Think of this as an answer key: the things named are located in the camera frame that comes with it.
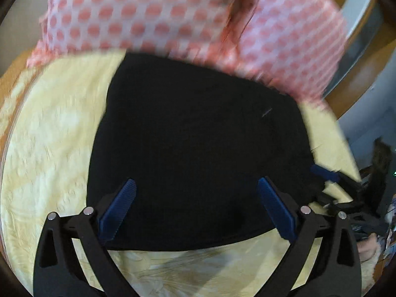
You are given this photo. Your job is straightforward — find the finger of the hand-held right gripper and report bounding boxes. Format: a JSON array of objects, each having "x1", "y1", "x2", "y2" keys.
[{"x1": 310, "y1": 164, "x2": 340, "y2": 184}]

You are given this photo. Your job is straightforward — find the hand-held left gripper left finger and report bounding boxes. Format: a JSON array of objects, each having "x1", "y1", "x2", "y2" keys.
[{"x1": 34, "y1": 178, "x2": 137, "y2": 297}]

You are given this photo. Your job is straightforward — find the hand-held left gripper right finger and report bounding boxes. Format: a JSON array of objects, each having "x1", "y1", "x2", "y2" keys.
[{"x1": 258, "y1": 176, "x2": 362, "y2": 297}]

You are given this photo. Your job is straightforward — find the black pants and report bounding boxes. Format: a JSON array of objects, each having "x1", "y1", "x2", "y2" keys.
[{"x1": 86, "y1": 52, "x2": 325, "y2": 252}]

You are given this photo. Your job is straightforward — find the person's right hand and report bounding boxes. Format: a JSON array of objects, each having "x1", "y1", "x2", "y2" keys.
[{"x1": 357, "y1": 237, "x2": 382, "y2": 265}]

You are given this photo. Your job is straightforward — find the yellow patterned blanket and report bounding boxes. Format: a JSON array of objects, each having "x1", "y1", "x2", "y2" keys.
[{"x1": 0, "y1": 51, "x2": 361, "y2": 297}]

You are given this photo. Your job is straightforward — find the pink polka dot pillow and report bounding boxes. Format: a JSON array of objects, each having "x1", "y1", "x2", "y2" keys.
[
  {"x1": 223, "y1": 0, "x2": 348, "y2": 106},
  {"x1": 26, "y1": 0, "x2": 245, "y2": 69}
]

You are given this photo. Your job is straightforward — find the wooden door frame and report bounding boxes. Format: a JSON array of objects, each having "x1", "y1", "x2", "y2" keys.
[{"x1": 322, "y1": 0, "x2": 392, "y2": 120}]

